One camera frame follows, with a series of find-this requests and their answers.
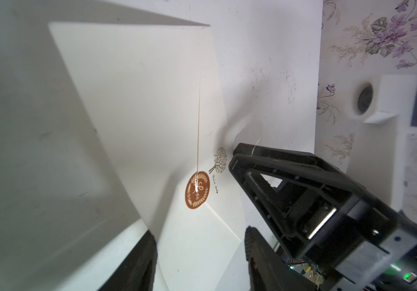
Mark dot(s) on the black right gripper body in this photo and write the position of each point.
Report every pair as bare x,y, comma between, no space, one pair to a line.
355,241

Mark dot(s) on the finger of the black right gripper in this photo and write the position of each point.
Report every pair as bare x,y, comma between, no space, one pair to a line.
288,182

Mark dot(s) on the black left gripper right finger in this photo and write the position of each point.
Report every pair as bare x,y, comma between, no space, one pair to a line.
266,269

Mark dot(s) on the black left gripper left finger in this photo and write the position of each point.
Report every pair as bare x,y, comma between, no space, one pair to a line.
137,271

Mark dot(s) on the white cream envelope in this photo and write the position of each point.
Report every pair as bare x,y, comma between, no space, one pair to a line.
154,96

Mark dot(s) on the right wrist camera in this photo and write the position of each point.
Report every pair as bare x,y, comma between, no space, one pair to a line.
379,98

